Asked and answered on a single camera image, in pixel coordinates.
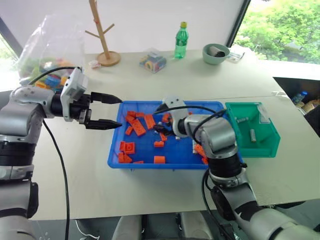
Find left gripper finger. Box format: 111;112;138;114
85;119;123;131
90;91;124;105

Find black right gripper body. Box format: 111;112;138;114
161;115;174;131

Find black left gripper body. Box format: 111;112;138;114
69;94;93;126

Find blue plastic bin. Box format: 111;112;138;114
107;100;245;171

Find green plastic bin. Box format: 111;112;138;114
224;101;281;159

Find large orange toy plate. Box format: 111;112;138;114
130;118;147;137

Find wooden mug tree stand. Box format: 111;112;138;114
84;0;122;67

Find clear bag of toy blocks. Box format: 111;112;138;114
17;13;86;92

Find clear box of coloured pieces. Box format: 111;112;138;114
138;47;168;74

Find pale green bowl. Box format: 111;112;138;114
202;43;231;66

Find green plastic soda bottle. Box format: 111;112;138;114
173;21;189;60

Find small clear packets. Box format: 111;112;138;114
227;50;246;63

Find blue capped plastic bottle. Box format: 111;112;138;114
290;90;309;105

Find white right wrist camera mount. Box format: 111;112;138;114
161;94;188;138

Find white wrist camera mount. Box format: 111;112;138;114
59;66;89;123
161;94;188;138

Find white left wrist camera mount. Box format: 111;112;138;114
59;66;89;123

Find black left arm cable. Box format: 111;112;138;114
27;66;77;240

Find thin white cable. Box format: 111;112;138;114
74;219;101;240

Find black window frame post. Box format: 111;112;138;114
225;0;252;48

